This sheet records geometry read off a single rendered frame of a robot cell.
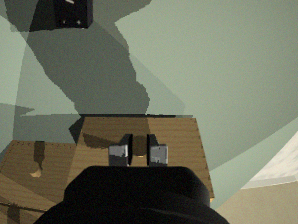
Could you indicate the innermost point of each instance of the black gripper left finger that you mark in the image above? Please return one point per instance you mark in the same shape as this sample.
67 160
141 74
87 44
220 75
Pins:
118 152

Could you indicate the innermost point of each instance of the small wooden chest of drawers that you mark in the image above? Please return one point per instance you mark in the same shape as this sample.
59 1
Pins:
21 211

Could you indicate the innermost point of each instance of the black 9v battery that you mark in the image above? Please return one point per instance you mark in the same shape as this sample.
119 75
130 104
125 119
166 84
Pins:
73 13

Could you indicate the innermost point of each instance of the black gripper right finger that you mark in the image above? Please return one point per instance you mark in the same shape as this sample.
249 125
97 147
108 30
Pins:
157 154

